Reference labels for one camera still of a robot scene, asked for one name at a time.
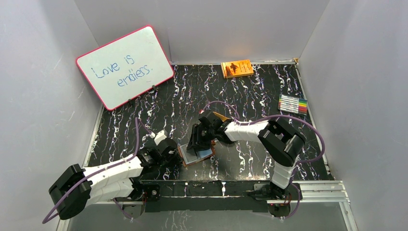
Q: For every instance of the orange book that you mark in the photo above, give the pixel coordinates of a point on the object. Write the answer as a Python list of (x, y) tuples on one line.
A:
[(240, 68)]

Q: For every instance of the colour marker pen set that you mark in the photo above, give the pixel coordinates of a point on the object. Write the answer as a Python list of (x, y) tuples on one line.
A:
[(292, 104)]

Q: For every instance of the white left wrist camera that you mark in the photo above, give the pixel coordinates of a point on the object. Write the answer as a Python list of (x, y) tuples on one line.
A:
[(158, 137)]

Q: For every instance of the gold oval tin tray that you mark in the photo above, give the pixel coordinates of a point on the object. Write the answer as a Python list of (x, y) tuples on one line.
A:
[(222, 117)]

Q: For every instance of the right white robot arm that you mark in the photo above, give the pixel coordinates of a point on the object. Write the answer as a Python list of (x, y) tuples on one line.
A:
[(281, 140)]

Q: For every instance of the aluminium rail frame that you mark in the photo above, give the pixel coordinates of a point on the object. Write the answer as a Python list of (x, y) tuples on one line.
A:
[(315, 205)]

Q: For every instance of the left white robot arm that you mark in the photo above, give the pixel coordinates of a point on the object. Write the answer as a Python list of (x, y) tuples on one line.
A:
[(79, 187)]

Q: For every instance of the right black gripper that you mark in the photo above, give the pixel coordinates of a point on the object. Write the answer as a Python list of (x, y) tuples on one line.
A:
[(195, 139)]

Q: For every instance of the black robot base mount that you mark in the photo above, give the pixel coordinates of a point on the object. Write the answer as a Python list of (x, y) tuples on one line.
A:
[(217, 195)]

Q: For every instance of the pink framed whiteboard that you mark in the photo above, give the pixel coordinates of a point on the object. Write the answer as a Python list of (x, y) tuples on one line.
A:
[(125, 68)]

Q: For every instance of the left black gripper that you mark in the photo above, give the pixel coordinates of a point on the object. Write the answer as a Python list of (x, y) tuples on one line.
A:
[(173, 154)]

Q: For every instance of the brown leather card holder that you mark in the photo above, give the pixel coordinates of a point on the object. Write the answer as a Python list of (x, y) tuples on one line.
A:
[(191, 157)]

